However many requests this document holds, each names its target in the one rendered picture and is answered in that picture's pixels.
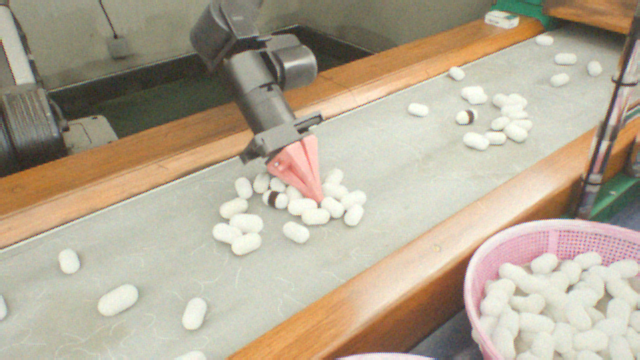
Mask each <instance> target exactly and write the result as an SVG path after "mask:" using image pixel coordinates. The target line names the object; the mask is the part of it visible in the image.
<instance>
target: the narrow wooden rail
mask: <svg viewBox="0 0 640 360"><path fill-rule="evenodd" d="M597 127H598V125H597V126H595V127H593V128H592V129H590V130H588V131H586V132H585V133H583V134H581V135H580V136H578V137H577V138H575V139H573V140H572V141H570V142H569V143H567V144H565V145H564V146H562V147H561V148H558V149H556V150H555V151H553V152H552V153H550V155H549V156H547V157H545V158H544V159H542V160H541V161H539V162H537V163H536V164H534V165H533V166H531V167H528V168H527V169H525V170H524V171H522V172H521V173H519V174H517V175H516V176H514V177H513V178H511V179H509V180H508V181H506V182H505V183H503V184H501V185H500V186H498V187H497V188H495V189H494V190H491V191H489V192H488V193H486V194H485V195H483V196H481V197H480V198H478V199H477V200H475V201H473V202H472V203H470V204H469V205H467V206H466V207H464V208H462V209H461V210H459V211H458V212H456V213H454V214H453V215H451V216H450V217H447V218H445V219H444V220H442V221H441V223H439V224H437V225H436V226H434V227H433V228H431V229H430V230H428V231H426V232H425V233H423V234H422V235H420V236H418V237H417V238H415V239H414V240H412V241H410V242H409V243H407V244H406V245H404V246H403V247H401V248H399V249H398V250H396V251H395V252H393V253H390V254H389V255H387V256H386V257H384V258H382V259H381V260H379V261H378V262H376V263H375V264H373V265H371V266H370V267H368V268H367V269H365V270H363V271H362V272H360V273H359V274H357V275H355V276H354V277H352V278H351V279H349V280H348V281H346V282H344V283H343V284H341V285H340V286H338V287H336V288H335V289H333V290H332V291H330V292H328V293H327V294H325V295H324V296H322V297H321V298H318V300H316V301H315V302H313V303H312V304H310V305H308V306H307V307H305V308H304V309H302V310H300V311H299V312H297V313H296V314H294V315H292V316H291V317H289V318H288V319H286V320H285V321H283V322H281V323H280V324H278V325H277V326H275V327H273V328H272V329H270V330H269V331H267V332H265V333H264V334H262V335H261V336H259V337H258V338H255V339H253V340H252V341H250V342H249V343H248V344H247V345H245V346H244V347H242V348H241V349H239V350H237V351H236V352H234V353H233V354H231V355H230V356H228V357H226V358H225V359H223V360H338V359H342V358H346V357H351V356H356V355H364V354H377V353H397V354H407V353H409V352H410V351H411V350H413V349H414V348H415V347H416V346H418V345H419V344H420V343H421V342H423V341H424V340H425V339H426V338H429V337H430V336H431V335H432V334H434V333H435V332H436V330H438V329H439V328H440V327H441V326H443V325H444V324H445V323H446V322H448V321H449V320H450V319H451V318H453V317H454V316H455V315H456V314H458V313H459V312H460V311H461V310H463V309H464V308H465V302H464V282H465V275H466V271H467V268H468V265H469V262H470V261H471V259H472V257H473V255H474V254H475V252H476V251H477V250H478V249H479V247H480V246H481V245H482V244H483V243H485V242H486V241H487V240H488V239H490V238H492V237H493V236H495V235H496V234H498V233H500V232H502V231H504V230H506V229H509V228H511V227H514V226H517V225H521V224H524V223H530V222H536V221H544V220H559V218H558V217H560V216H562V215H563V214H564V213H566V212H567V211H568V210H570V209H571V207H572V203H573V200H574V197H575V194H576V190H577V187H578V184H579V181H580V179H579V176H580V174H581V173H582V172H583V169H584V165H585V162H586V159H587V156H588V152H590V149H591V146H592V143H593V139H594V136H595V133H596V130H597ZM639 128H640V116H639V117H638V118H636V119H635V120H633V121H631V122H630V123H628V124H627V125H626V127H625V128H624V129H623V130H621V131H620V132H619V135H618V138H616V141H615V143H614V146H613V149H612V152H611V156H610V159H609V162H608V165H607V167H606V170H605V173H604V176H603V179H604V181H602V182H603V183H605V182H606V181H607V180H609V179H610V178H611V177H613V176H614V175H615V174H618V173H619V172H620V171H622V170H623V169H624V168H625V167H626V164H627V161H628V159H629V156H630V152H631V150H632V147H633V144H634V141H635V139H636V136H637V133H638V131H639ZM603 183H602V184H603ZM602 184H601V185H602ZM601 185H600V186H601Z"/></svg>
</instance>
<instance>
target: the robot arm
mask: <svg viewBox="0 0 640 360"><path fill-rule="evenodd" d="M264 1H265V0H211V1H210V2H209V4H208V5H207V7H206V8H205V10H204V11H203V13H202V14H201V16H200V17H199V19H198V20H196V21H197V23H195V24H194V26H193V27H192V29H191V30H190V32H189V41H190V44H191V46H193V48H194V49H195V50H196V52H197V53H198V54H199V56H200V57H201V59H202V61H203V63H206V65H207V67H208V69H209V71H210V72H214V71H219V75H220V77H221V79H222V81H223V82H224V84H225V86H226V88H227V89H228V91H229V93H230V95H231V96H232V98H233V100H234V102H235V103H236V105H237V107H238V109H239V110H240V112H241V114H242V116H244V117H245V119H246V121H247V123H248V124H249V126H250V128H251V129H252V131H253V133H254V135H255V136H254V137H253V138H252V139H251V141H250V142H249V143H248V146H247V147H246V148H245V149H244V151H243V152H242V153H241V155H239V156H238V157H239V159H241V161H242V163H243V164H244V165H245V166H246V165H247V164H248V163H249V162H251V161H253V160H255V159H258V158H260V157H262V159H265V158H268V157H269V158H268V159H267V161H266V162H265V163H264V164H265V165H266V167H267V169H268V171H269V172H270V173H272V174H273V175H275V176H277V177H278V178H280V179H281V180H283V181H285V182H286V183H288V184H290V185H291V186H293V187H294V188H296V189H297V190H298V191H300V192H301V193H302V194H303V195H304V196H306V197H307V198H309V199H312V200H314V201H315V203H316V204H317V203H319V202H320V201H321V200H324V196H323V191H321V185H320V180H319V175H318V157H317V138H316V137H315V135H314V133H313V132H312V130H309V129H308V128H309V127H310V126H312V125H315V124H316V125H319V124H320V123H322V122H323V121H324V120H325V119H326V118H325V117H324V115H323V113H322V112H320V110H317V111H314V112H312V113H309V114H306V115H304V116H301V117H299V118H297V117H296V115H295V114H294V112H293V110H292V109H291V107H290V105H289V103H288V102H287V100H286V98H285V97H284V95H283V93H284V92H287V91H291V90H294V89H298V88H301V87H305V86H308V85H310V84H311V83H312V82H313V81H314V79H315V77H316V72H317V67H316V60H315V57H314V55H313V53H312V52H311V50H310V49H309V48H308V47H306V46H304V45H301V44H300V42H299V40H298V38H297V37H296V36H294V35H292V34H289V35H277V36H271V34H270V33H269V34H263V35H260V33H259V31H258V30H257V28H256V26H255V24H254V23H255V21H256V20H257V18H258V16H259V14H260V11H261V10H260V9H261V7H262V5H263V3H264Z"/></svg>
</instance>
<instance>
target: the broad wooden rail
mask: <svg viewBox="0 0 640 360"><path fill-rule="evenodd" d="M502 13H506V14H510V15H515V16H518V17H519V22H518V26H515V27H512V28H509V29H507V28H503V27H500V26H496V25H493V24H489V23H486V22H485V20H486V17H485V18H482V19H479V20H475V21H472V22H469V23H466V24H463V25H460V26H457V27H454V28H451V29H450V30H448V31H445V32H442V33H439V34H436V35H432V36H429V37H426V38H423V39H420V40H417V41H414V42H411V43H408V44H405V45H402V46H399V47H396V48H393V49H390V50H387V51H383V52H380V53H377V54H374V55H371V56H368V57H365V58H362V59H359V60H356V61H353V62H350V63H347V64H344V65H341V67H338V68H335V69H332V70H329V71H326V72H323V73H319V74H316V77H315V79H314V81H313V82H312V83H311V84H310V85H308V86H305V87H301V88H298V89H294V90H291V91H287V92H284V93H283V95H284V97H285V98H286V100H287V102H288V103H289V105H290V107H291V109H292V110H293V112H294V114H295V115H296V117H297V118H299V117H301V116H304V115H306V114H309V113H312V112H314V111H317V110H320V112H322V113H323V115H324V117H325V118H326V119H325V120H324V121H327V120H329V119H332V118H334V117H337V116H339V115H342V114H344V113H347V112H349V111H352V110H354V109H357V108H359V107H362V106H364V105H367V104H369V103H372V102H374V101H377V100H379V99H382V98H384V97H387V96H389V95H393V94H395V93H398V92H400V91H403V90H405V89H408V88H410V87H413V86H415V85H418V84H420V83H423V82H425V81H428V80H430V78H433V77H435V76H438V75H440V74H444V73H446V72H449V71H450V69H451V68H452V67H458V68H459V67H461V66H464V65H466V64H469V63H471V62H474V61H476V60H479V59H481V58H485V57H487V56H490V55H492V54H495V53H497V52H500V51H502V50H505V49H507V48H510V47H512V46H515V44H518V43H521V42H523V41H526V40H528V39H531V38H533V37H536V36H538V35H541V34H543V33H546V31H545V29H544V27H543V25H542V23H541V22H540V20H539V19H536V18H532V17H529V16H525V15H521V14H517V13H513V12H508V11H503V12H502ZM324 121H323V122H324ZM254 136H255V135H254V133H253V131H252V129H251V128H250V126H249V124H248V123H247V121H246V119H245V117H244V116H242V114H241V112H240V110H239V109H238V107H237V105H236V103H235V102H231V103H228V104H225V105H222V106H219V107H216V108H213V109H210V110H207V111H204V112H201V113H198V114H195V115H192V116H189V117H186V118H183V119H179V120H176V121H173V122H170V123H167V124H164V125H161V126H158V127H155V128H152V129H149V130H146V131H143V132H140V133H137V134H134V135H130V136H127V137H124V138H121V139H118V140H115V141H112V142H110V143H107V144H104V145H101V146H98V147H94V148H90V149H87V150H84V151H81V153H78V154H75V155H72V156H69V157H66V158H63V159H60V160H56V161H53V162H50V163H47V164H44V165H41V166H38V167H35V168H32V169H29V170H26V171H22V172H19V173H16V174H13V175H10V176H7V177H4V178H1V179H0V251H2V250H4V249H5V248H7V247H10V246H12V245H15V244H17V243H20V242H22V241H25V240H27V239H31V238H33V237H36V236H38V235H41V234H43V233H46V232H48V231H51V230H53V229H56V228H58V227H62V226H64V225H67V224H69V223H72V222H74V221H77V220H79V219H82V218H84V217H87V216H89V215H92V214H94V213H98V211H100V210H103V209H105V208H108V207H110V206H113V205H115V204H118V203H120V202H123V201H125V200H128V199H130V198H134V197H136V196H139V195H141V194H144V193H146V192H149V191H151V190H154V189H156V188H159V187H161V186H164V185H166V184H169V183H171V182H174V181H176V180H179V179H182V178H185V177H187V176H190V175H192V174H195V173H197V172H200V171H202V170H205V169H207V168H210V167H212V166H215V165H217V164H220V163H222V162H225V161H227V160H230V159H232V158H235V157H237V156H239V155H241V153H242V152H243V151H244V149H245V148H246V147H247V146H248V143H249V142H250V141H251V139H252V138H253V137H254Z"/></svg>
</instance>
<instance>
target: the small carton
mask: <svg viewBox="0 0 640 360"><path fill-rule="evenodd" d="M485 22H486V23H489V24H493V25H496V26H500V27H503V28H507V29H509V28H512V27H515V26H518V22H519V17H518V16H515V15H510V14H506V13H502V12H498V11H493V12H490V13H487V14H486V20H485Z"/></svg>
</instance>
